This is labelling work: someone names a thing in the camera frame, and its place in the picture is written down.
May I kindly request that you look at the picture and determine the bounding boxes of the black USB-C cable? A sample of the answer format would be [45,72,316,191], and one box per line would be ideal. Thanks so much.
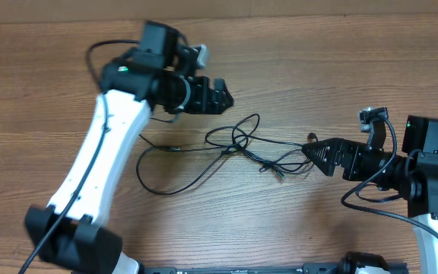
[203,125,319,180]

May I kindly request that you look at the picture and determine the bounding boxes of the black USB-A cable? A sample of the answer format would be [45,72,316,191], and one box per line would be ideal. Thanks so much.
[135,113,262,196]

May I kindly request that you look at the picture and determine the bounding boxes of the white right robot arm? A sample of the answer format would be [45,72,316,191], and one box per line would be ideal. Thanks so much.
[302,111,438,273]

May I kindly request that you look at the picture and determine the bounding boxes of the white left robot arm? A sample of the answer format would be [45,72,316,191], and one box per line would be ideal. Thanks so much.
[24,21,233,273]

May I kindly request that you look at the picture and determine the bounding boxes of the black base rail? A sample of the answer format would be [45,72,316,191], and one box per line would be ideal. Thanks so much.
[138,262,410,274]

